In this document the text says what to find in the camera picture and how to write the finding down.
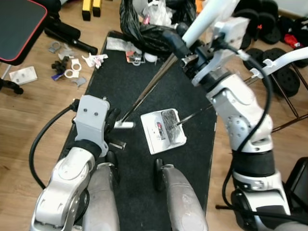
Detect black metal bench frame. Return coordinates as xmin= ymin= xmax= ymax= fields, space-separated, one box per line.
xmin=0 ymin=62 xmax=26 ymax=95

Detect flat grey plastic piece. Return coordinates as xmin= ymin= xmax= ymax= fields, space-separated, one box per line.
xmin=72 ymin=76 xmax=88 ymax=88

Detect thin black foam roller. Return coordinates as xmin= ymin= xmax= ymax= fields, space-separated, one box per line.
xmin=44 ymin=24 xmax=99 ymax=55

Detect grey robot leg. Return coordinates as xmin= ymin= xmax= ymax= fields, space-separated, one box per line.
xmin=82 ymin=163 xmax=121 ymax=231
xmin=153 ymin=159 xmax=208 ymax=231

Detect silver plastic wrapper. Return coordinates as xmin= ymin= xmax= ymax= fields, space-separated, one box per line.
xmin=105 ymin=38 xmax=131 ymax=52

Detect grey right robot leg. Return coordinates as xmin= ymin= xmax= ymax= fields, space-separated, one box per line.
xmin=153 ymin=159 xmax=208 ymax=231

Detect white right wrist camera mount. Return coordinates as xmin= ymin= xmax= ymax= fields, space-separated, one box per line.
xmin=192 ymin=17 xmax=251 ymax=87

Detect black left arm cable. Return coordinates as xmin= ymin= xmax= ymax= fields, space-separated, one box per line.
xmin=29 ymin=99 xmax=80 ymax=191

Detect orange black packet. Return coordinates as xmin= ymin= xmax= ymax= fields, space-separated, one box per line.
xmin=126 ymin=51 xmax=146 ymax=65

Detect black dumbbell red collars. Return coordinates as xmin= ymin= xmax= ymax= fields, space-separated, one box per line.
xmin=233 ymin=0 xmax=284 ymax=45

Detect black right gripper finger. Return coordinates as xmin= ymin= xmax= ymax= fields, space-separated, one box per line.
xmin=164 ymin=25 xmax=194 ymax=60

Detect grey metal bracket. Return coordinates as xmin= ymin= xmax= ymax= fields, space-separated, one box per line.
xmin=47 ymin=41 xmax=62 ymax=53

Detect black floor mat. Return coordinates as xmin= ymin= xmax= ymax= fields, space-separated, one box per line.
xmin=57 ymin=31 xmax=218 ymax=231

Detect white flat card box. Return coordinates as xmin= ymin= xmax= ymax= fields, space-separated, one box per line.
xmin=9 ymin=66 xmax=38 ymax=86

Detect white round lid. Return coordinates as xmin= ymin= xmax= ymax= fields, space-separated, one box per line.
xmin=144 ymin=53 xmax=159 ymax=63

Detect black weight plate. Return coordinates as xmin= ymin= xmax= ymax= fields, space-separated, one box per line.
xmin=248 ymin=47 xmax=301 ymax=97

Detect thick black foam roller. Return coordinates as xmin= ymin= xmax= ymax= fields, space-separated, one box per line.
xmin=31 ymin=0 xmax=61 ymax=13

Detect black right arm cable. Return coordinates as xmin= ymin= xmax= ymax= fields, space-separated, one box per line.
xmin=214 ymin=41 xmax=308 ymax=224

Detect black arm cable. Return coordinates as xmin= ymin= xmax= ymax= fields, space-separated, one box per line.
xmin=29 ymin=99 xmax=80 ymax=191
xmin=214 ymin=41 xmax=308 ymax=224

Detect yellow metal frame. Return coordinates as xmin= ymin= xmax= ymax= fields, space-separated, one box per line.
xmin=82 ymin=0 xmax=103 ymax=21

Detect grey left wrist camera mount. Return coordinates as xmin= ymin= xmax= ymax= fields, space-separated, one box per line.
xmin=73 ymin=95 xmax=110 ymax=157

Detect white curved plastic bar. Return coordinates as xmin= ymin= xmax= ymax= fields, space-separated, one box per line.
xmin=249 ymin=47 xmax=308 ymax=80

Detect plain black bench pad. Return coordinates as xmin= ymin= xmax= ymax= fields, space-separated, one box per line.
xmin=0 ymin=0 xmax=48 ymax=65

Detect small black plastic clip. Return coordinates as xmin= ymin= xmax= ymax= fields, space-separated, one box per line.
xmin=51 ymin=56 xmax=68 ymax=74

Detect broom with white handle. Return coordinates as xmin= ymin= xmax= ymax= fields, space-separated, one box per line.
xmin=115 ymin=0 xmax=240 ymax=129

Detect black rubbish bag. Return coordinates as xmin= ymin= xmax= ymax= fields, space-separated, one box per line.
xmin=119 ymin=0 xmax=198 ymax=56

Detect grey left robot leg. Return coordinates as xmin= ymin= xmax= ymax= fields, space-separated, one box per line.
xmin=82 ymin=163 xmax=121 ymax=231

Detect translucent white plastic piece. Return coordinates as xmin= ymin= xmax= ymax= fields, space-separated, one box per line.
xmin=58 ymin=46 xmax=75 ymax=58

